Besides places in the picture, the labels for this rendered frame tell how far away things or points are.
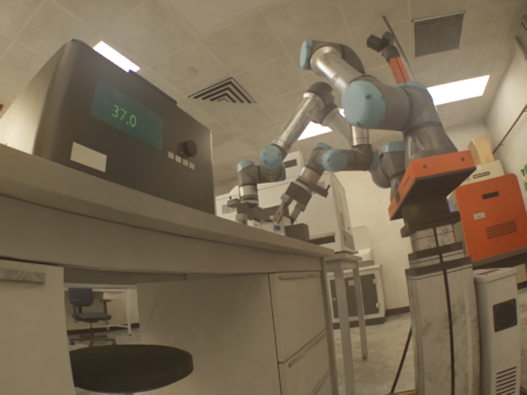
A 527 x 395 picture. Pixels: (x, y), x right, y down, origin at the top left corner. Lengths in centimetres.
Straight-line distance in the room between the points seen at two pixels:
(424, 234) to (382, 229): 393
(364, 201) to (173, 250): 453
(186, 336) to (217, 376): 16
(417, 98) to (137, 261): 71
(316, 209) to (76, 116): 160
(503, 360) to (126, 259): 89
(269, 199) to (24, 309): 178
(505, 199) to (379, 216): 323
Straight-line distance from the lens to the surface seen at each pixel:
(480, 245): 177
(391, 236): 478
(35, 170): 29
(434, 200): 88
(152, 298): 107
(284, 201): 99
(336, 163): 95
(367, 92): 70
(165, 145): 56
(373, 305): 413
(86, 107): 46
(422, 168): 70
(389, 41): 119
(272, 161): 101
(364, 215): 485
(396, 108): 74
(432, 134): 76
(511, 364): 93
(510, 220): 185
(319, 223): 183
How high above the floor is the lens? 78
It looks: 17 degrees up
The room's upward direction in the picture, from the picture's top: 6 degrees counter-clockwise
